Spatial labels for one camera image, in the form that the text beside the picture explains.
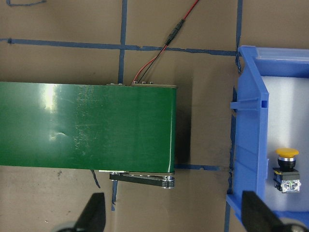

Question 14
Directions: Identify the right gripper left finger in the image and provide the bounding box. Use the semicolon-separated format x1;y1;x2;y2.
73;192;106;232

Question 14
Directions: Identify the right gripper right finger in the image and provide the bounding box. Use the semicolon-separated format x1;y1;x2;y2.
241;191;284;232

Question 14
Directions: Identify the yellow push button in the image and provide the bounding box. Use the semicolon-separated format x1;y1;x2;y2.
273;147;301;193

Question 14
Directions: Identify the green conveyor belt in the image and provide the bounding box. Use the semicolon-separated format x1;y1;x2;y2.
0;82;177;189

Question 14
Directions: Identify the right blue plastic bin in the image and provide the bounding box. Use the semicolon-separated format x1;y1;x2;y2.
226;46;309;224

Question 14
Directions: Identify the red black conveyor wire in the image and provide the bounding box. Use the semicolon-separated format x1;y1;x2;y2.
131;0;200;84

